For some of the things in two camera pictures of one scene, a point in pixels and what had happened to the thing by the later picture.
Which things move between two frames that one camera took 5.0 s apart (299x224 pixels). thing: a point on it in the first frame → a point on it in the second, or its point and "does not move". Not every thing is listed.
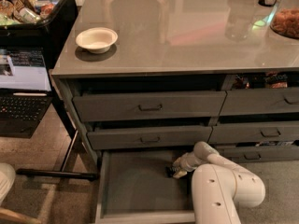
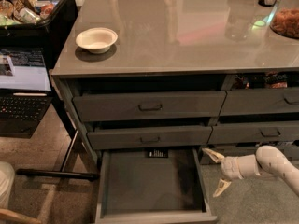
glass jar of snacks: [285, 20] does not move
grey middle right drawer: [238, 133] does not move
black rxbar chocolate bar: [169, 171] → [158, 152]
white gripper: [187, 162] → [230, 168]
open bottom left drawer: [135, 187] does not move
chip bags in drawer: [271, 79] does not move
